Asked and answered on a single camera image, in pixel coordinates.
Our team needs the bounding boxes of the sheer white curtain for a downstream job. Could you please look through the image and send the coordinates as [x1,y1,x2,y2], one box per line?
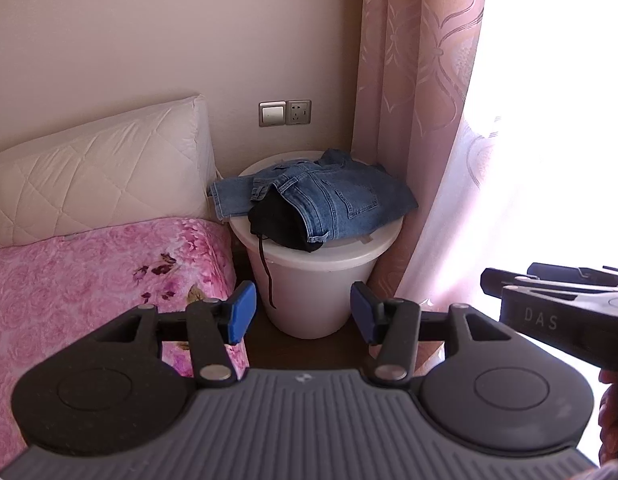
[393,0,618,321]

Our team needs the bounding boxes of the black garment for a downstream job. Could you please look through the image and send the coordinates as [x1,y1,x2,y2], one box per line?
[247,192,324,308]

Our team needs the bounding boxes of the wall light switch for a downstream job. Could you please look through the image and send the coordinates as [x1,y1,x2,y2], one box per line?
[259,101,287,128]

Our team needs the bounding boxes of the white quilted pillow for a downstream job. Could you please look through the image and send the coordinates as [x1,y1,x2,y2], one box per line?
[0,94,217,251]

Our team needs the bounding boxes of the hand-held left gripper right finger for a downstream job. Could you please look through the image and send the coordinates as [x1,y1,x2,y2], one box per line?
[350,281,515,386]

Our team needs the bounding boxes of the pink patterned curtain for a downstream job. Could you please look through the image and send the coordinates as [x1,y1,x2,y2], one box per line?
[351,0,490,306]

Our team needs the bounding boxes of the white lidded bucket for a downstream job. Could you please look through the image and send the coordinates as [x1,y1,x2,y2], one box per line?
[230,150,404,339]

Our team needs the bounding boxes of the wall power socket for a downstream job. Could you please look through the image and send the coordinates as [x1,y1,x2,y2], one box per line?
[286,100,312,126]

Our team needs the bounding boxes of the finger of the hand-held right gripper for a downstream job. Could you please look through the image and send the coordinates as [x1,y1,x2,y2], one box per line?
[526,262,618,286]
[480,267,618,317]

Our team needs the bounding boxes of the pink floral blanket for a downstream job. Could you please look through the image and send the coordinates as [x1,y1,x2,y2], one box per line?
[0,217,250,471]

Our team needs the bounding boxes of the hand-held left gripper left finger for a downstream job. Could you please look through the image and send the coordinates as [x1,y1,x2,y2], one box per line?
[95,281,257,388]

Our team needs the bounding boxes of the blue denim jeans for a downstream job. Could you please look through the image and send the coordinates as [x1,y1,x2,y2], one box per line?
[209,148,419,251]

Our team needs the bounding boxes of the person's right hand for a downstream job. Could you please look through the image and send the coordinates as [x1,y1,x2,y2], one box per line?
[598,371,618,465]

